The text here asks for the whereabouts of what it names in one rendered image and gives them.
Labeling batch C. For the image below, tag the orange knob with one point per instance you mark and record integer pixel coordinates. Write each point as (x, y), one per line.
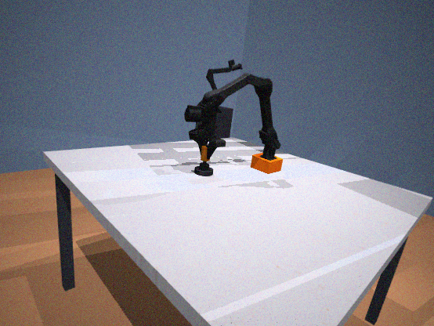
(204, 154)

